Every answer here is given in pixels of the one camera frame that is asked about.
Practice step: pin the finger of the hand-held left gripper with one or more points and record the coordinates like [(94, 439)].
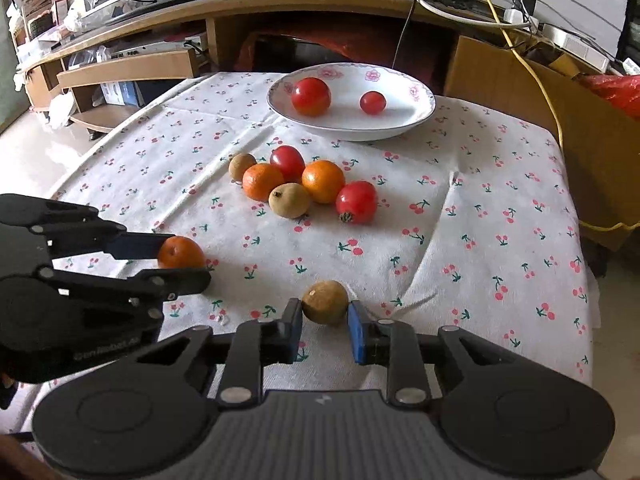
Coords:
[(140, 246), (175, 281)]

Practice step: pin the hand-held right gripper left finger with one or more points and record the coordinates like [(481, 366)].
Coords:
[(292, 332)]

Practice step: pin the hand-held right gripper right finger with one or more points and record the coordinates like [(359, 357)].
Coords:
[(356, 335)]

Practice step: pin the small orange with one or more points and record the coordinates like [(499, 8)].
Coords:
[(261, 183), (323, 181), (182, 255)]

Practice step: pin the brown longan fruit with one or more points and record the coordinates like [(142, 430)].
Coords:
[(325, 302)]

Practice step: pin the brown kiwi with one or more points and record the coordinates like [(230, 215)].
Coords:
[(240, 165), (289, 201)]

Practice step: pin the red pomegranate-like fruit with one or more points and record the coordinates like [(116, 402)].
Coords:
[(356, 202)]

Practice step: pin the white floral plate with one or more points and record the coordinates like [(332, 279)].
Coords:
[(345, 124)]

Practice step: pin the cherry print tablecloth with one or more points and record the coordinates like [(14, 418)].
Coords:
[(450, 260)]

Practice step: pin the brown blurred shape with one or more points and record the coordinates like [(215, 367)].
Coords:
[(20, 460)]

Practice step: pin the blue box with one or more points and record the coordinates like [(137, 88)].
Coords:
[(120, 92)]

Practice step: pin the white plastic bag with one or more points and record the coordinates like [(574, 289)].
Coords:
[(61, 110)]

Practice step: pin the red oval tomato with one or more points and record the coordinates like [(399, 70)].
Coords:
[(288, 160)]

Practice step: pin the silver media player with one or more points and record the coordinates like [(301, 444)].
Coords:
[(145, 50)]

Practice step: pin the large round red tomato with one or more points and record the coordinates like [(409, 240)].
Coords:
[(311, 96)]

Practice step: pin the small round red tomato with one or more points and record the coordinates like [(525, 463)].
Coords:
[(372, 102)]

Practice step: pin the pile of boxes and papers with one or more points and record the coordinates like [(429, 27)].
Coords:
[(40, 10)]

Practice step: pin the brown cardboard box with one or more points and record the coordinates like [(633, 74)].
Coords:
[(500, 80)]

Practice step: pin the wooden tv cabinet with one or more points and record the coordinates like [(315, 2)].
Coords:
[(320, 10)]

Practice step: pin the white power strip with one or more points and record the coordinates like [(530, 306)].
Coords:
[(517, 17)]

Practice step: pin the red plastic bag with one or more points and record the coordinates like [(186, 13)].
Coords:
[(617, 92)]

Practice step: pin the white electronic box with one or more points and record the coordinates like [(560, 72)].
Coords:
[(575, 45)]

